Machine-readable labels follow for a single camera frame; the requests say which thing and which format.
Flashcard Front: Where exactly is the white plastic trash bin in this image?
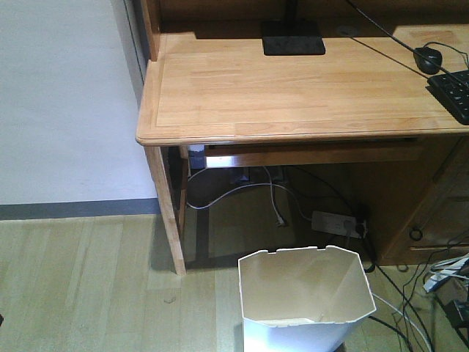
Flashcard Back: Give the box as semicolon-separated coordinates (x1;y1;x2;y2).
238;246;376;351

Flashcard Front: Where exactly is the wooden desk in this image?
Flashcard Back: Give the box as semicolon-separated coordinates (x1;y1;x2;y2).
136;1;468;274

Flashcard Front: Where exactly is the white power strip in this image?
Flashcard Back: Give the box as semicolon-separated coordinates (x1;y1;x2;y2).
311;211;361;238

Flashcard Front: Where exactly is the black monitor stand base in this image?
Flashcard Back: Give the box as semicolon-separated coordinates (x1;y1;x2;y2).
261;1;326;56

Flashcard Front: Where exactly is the black computer mouse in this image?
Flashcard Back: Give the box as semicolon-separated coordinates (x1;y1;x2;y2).
413;46;443;75

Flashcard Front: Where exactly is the black keyboard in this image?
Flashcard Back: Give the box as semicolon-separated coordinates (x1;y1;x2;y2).
427;70;468;125

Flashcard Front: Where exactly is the white cable under desk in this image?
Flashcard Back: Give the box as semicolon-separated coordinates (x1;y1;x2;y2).
185;165;313;227

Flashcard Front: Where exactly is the black cable across desk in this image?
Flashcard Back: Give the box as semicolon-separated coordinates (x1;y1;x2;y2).
344;0;469;80

